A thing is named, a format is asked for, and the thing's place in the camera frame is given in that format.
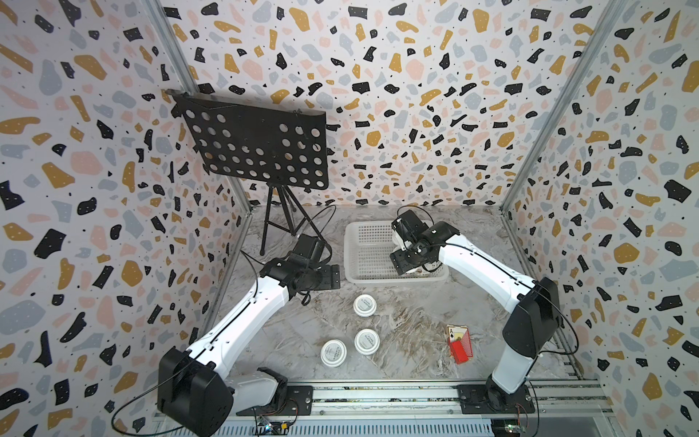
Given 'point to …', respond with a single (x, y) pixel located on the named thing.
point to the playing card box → (461, 331)
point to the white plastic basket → (367, 248)
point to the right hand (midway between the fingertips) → (405, 260)
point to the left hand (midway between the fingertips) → (329, 277)
